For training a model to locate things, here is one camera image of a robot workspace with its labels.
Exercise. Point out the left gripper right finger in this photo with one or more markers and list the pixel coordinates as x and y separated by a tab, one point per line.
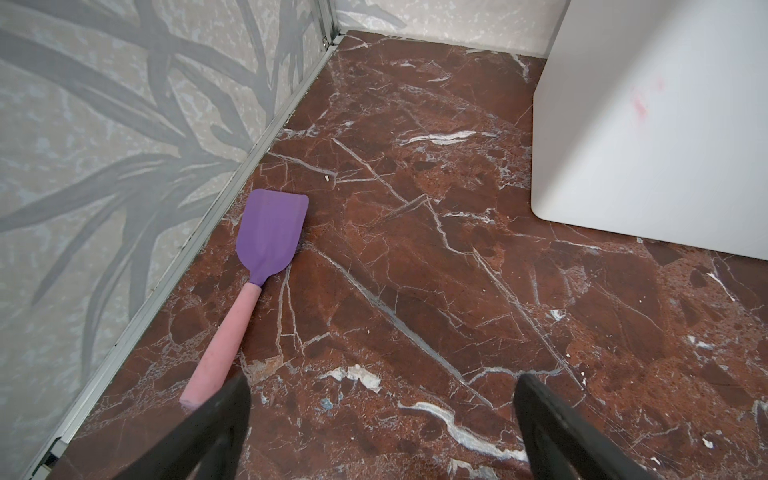
560	444

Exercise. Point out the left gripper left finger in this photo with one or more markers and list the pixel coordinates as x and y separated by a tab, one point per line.
209	442

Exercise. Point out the white bin with green liner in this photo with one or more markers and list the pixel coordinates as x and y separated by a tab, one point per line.
650	119

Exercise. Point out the purple spatula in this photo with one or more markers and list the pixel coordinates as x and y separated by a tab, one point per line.
266	243

